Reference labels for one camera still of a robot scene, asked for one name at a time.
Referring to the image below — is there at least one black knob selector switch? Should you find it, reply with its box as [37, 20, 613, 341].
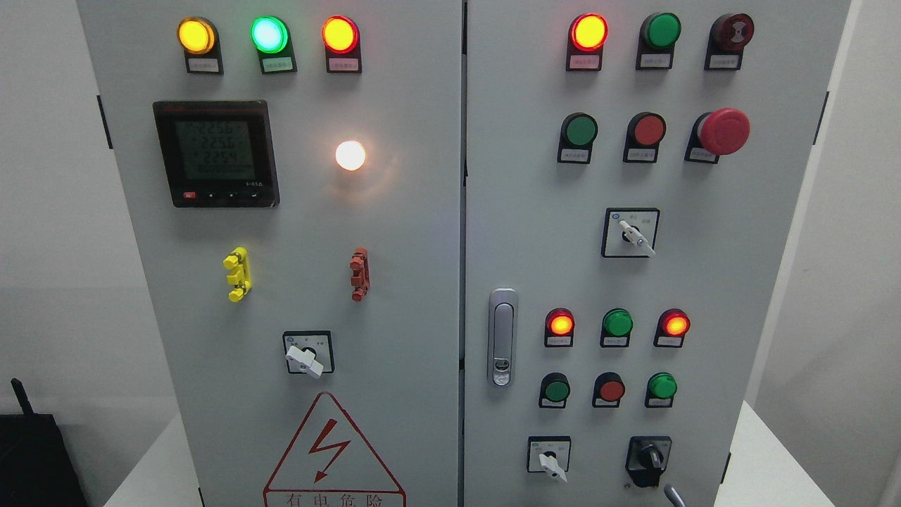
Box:
[624, 436, 672, 488]

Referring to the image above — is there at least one red terminal connector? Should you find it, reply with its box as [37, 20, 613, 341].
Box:
[348, 247, 370, 302]

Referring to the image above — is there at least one red indicator light lower left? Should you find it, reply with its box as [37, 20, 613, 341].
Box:
[544, 308, 575, 349]

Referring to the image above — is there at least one red indicator light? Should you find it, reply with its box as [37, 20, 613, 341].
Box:
[654, 308, 690, 349]
[544, 308, 575, 349]

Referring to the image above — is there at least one white glowing indicator light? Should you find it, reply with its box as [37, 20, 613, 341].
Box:
[334, 140, 367, 171]

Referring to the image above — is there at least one green push button lower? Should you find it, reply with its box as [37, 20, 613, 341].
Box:
[538, 372, 572, 410]

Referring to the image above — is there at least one green push button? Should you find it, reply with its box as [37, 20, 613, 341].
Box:
[557, 112, 598, 164]
[538, 372, 572, 410]

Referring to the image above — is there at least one green push button upper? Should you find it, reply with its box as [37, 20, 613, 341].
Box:
[557, 112, 598, 164]

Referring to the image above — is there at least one grey cabinet left door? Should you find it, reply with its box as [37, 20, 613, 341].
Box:
[77, 1, 463, 506]

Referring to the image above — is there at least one grey cabinet door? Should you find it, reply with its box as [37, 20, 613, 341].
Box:
[77, 1, 463, 506]
[460, 1, 850, 506]

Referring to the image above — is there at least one green indicator light lower middle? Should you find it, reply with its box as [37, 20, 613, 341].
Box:
[600, 308, 634, 349]

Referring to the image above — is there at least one grey cabinet right door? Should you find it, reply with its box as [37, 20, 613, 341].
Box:
[460, 1, 850, 506]

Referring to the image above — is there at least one red push button lower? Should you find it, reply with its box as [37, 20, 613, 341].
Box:
[591, 372, 625, 408]

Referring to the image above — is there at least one red push button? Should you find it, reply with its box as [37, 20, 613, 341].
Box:
[622, 111, 667, 163]
[591, 372, 625, 408]

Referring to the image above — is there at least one yellow terminal connector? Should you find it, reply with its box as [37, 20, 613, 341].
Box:
[222, 246, 252, 303]

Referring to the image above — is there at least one red push button upper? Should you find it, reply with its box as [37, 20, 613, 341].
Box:
[622, 111, 667, 163]

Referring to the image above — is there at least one red indicator light lower right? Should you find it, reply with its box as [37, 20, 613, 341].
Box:
[654, 308, 690, 349]

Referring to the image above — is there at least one red lightning warning sticker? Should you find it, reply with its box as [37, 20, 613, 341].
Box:
[262, 392, 408, 506]

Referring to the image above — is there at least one red-ringed orange indicator light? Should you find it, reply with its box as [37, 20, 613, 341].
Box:
[321, 15, 363, 74]

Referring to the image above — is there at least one green indicator button lower right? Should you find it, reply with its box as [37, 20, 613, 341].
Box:
[644, 372, 678, 408]

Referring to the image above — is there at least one black digital power meter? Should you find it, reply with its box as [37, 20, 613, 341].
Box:
[153, 99, 280, 208]

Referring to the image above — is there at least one red lit indicator top right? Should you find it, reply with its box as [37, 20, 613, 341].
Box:
[566, 13, 609, 72]

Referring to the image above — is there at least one green lit indicator light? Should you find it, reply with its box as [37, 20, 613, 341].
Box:
[250, 15, 297, 75]

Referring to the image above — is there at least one red emergency stop mushroom button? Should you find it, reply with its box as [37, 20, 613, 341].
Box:
[684, 107, 752, 164]

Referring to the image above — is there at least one green indicator light top right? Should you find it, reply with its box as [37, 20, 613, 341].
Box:
[635, 12, 681, 70]

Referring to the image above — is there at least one yellow indicator light top left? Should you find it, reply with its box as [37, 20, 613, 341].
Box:
[177, 16, 223, 75]

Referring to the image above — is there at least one dark red buzzer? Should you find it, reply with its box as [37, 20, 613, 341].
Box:
[704, 13, 755, 71]

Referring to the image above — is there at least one black device with antenna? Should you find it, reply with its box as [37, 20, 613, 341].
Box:
[1, 378, 87, 506]

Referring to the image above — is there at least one silver door latch handle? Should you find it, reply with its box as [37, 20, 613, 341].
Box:
[487, 288, 519, 387]

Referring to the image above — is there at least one white-handled selector switch left door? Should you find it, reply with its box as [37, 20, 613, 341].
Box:
[282, 330, 335, 379]

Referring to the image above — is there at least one white-handled selector switch upper right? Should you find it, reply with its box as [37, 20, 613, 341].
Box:
[601, 208, 660, 258]

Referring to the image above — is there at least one white-handled selector switch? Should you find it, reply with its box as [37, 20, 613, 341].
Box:
[601, 208, 660, 258]
[527, 435, 572, 482]

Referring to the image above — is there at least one white-handled selector switch bottom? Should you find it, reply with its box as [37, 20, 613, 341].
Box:
[527, 435, 572, 482]

